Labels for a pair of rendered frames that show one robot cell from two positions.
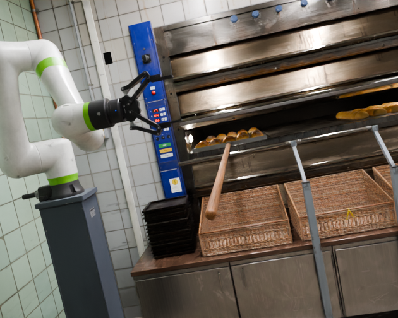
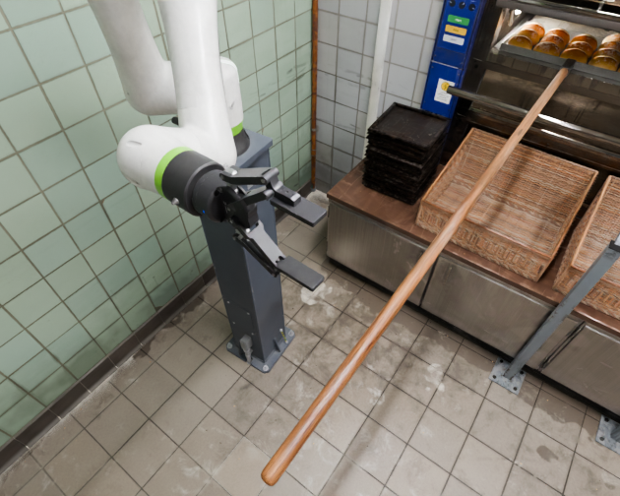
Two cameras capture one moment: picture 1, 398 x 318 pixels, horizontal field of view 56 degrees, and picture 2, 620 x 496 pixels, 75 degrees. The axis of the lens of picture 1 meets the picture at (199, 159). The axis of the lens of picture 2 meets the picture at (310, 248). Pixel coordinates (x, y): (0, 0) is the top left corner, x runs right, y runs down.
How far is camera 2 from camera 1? 1.00 m
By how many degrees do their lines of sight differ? 50
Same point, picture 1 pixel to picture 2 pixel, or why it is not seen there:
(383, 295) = (604, 391)
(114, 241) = (341, 118)
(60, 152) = not seen: hidden behind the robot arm
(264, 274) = (473, 286)
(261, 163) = (600, 125)
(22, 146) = (147, 81)
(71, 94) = (189, 61)
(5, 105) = (103, 15)
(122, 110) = (222, 207)
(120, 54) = not seen: outside the picture
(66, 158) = not seen: hidden behind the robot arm
